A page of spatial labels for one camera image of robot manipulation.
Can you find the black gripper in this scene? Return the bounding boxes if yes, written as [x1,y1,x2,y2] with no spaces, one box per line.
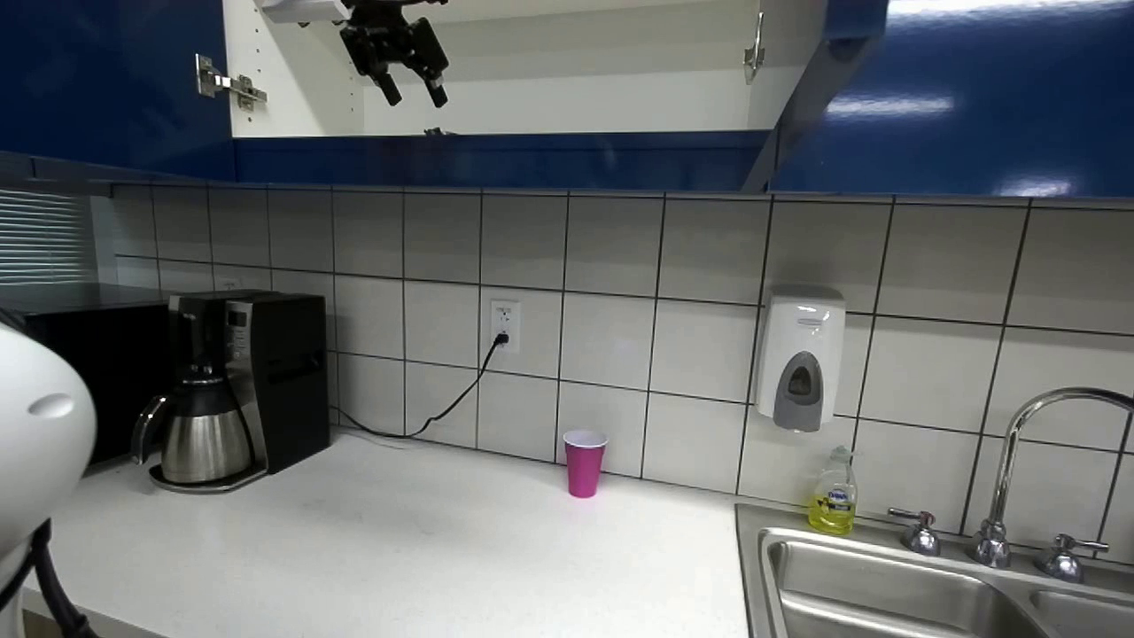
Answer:
[336,0,454,112]

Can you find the black steel coffee maker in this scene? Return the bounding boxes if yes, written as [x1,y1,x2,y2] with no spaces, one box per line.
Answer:
[166,289,332,491]

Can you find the white window blinds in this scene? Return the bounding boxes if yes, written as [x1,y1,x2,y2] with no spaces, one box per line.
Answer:
[0,184,98,293]

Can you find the stainless steel sink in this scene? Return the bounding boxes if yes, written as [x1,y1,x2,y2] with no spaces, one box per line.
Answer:
[731,498,1134,638]

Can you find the chrome gooseneck faucet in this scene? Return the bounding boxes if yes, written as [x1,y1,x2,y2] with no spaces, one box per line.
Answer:
[969,384,1134,566]

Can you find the thick black base cable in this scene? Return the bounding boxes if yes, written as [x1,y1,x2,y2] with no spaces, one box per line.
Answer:
[0,516,98,638]

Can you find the white wall soap dispenser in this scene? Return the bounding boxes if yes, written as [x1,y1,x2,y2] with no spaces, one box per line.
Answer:
[756,284,851,436]

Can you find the yellow dish soap bottle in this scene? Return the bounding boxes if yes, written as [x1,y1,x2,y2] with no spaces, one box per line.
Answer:
[806,442,861,538]

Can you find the blue wall cabinet white interior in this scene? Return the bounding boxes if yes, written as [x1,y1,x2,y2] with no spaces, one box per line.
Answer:
[223,0,1134,202]

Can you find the black microwave oven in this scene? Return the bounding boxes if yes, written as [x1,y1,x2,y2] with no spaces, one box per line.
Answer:
[0,301,176,472]

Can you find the pink plastic cup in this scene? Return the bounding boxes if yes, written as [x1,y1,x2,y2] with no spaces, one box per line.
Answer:
[559,425,609,504]

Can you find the chrome faucet handle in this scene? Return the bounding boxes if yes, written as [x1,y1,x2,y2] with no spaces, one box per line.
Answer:
[1034,529,1111,581]
[887,508,946,557]

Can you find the black power cord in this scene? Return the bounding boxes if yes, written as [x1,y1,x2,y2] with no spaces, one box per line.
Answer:
[327,333,514,446]

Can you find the stainless steel coffee carafe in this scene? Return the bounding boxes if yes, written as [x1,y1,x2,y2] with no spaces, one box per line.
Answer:
[133,364,258,489]

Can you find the white wall outlet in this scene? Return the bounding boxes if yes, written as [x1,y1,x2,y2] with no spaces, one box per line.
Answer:
[487,299,525,353]

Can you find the metal cabinet hinge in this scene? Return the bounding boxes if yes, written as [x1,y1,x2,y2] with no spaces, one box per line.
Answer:
[192,48,270,112]
[741,0,774,87]

